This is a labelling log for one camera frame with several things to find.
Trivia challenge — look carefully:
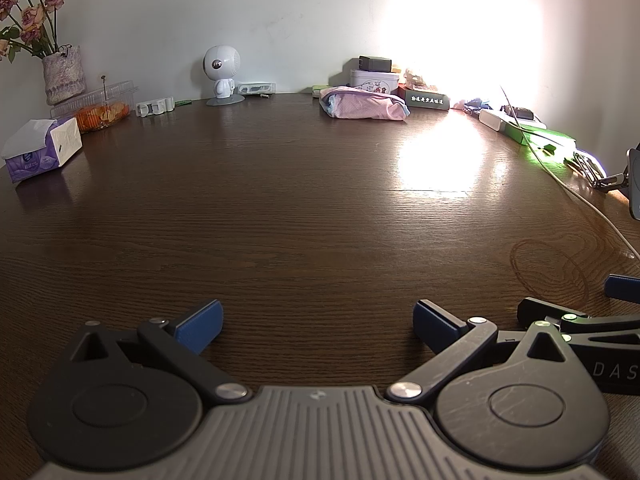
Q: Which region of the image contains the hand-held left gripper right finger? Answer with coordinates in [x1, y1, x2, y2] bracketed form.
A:
[385, 299, 586, 406]

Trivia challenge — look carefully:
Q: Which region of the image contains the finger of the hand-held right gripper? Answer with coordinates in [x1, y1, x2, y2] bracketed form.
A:
[517, 297, 640, 337]
[604, 274, 640, 304]

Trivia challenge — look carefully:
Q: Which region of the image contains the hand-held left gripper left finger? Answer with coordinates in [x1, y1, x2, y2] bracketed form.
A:
[69, 299, 253, 406]

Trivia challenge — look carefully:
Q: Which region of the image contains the pink and blue garment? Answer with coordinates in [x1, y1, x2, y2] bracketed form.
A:
[319, 86, 408, 122]

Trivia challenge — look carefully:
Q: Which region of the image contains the green flat box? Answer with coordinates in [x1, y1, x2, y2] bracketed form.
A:
[505, 122, 576, 152]

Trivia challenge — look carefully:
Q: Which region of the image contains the thin dark stick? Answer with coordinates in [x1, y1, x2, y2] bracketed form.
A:
[500, 85, 536, 154]

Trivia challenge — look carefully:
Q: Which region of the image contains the white plastic clip holder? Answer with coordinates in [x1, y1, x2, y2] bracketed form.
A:
[135, 96, 176, 118]

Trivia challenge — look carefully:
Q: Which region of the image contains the purple white tissue pack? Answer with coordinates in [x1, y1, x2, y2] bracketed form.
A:
[1, 117, 84, 184]

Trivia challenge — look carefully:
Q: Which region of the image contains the dark box with white print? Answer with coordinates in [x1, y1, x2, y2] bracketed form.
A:
[397, 85, 451, 110]

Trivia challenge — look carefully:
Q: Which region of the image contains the clear plastic box of oranges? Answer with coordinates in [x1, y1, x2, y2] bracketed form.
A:
[50, 80, 139, 134]

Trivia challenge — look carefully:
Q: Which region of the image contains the white rectangular device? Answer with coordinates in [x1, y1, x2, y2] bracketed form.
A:
[236, 82, 277, 97]

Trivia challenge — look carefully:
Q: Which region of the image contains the pile of snack wrappers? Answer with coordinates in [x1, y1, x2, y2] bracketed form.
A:
[402, 66, 437, 94]

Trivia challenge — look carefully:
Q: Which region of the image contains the white printed tin box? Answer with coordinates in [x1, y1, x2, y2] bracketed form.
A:
[349, 69, 401, 96]

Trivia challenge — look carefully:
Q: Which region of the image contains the white robot figure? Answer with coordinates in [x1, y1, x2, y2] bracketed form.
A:
[202, 45, 246, 107]

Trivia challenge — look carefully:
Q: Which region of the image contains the white cable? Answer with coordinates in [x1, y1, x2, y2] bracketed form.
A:
[520, 125, 640, 262]

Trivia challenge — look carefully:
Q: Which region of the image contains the grey phone holder mount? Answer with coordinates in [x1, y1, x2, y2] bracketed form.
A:
[592, 142, 640, 221]

